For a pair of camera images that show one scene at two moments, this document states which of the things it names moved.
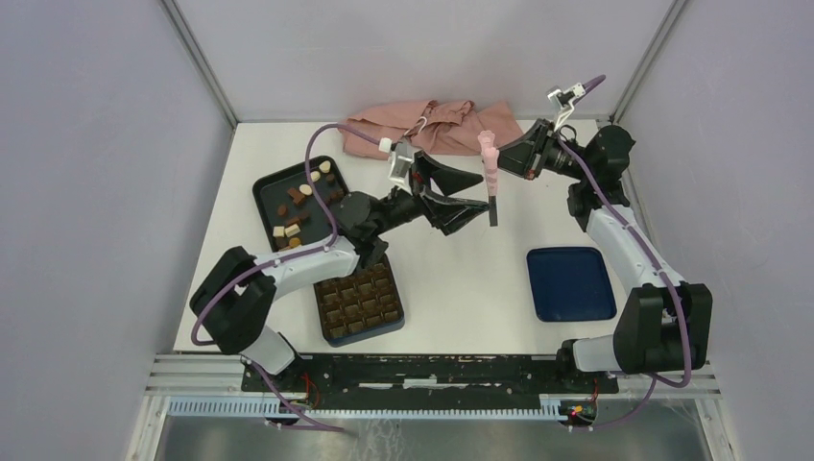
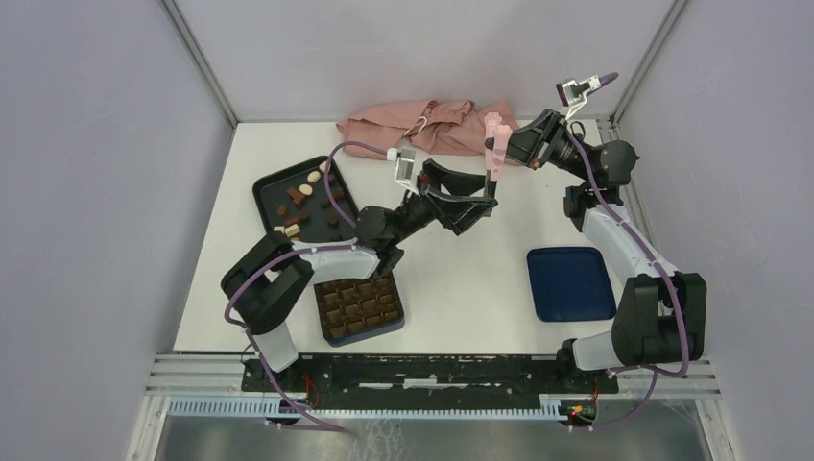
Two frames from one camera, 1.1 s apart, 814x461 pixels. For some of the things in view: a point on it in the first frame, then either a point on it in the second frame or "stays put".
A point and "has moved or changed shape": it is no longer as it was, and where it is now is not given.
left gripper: x=449 y=214 stays put
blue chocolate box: x=362 y=305 stays put
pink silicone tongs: x=490 y=155 has moved or changed shape
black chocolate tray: x=290 y=214 stays put
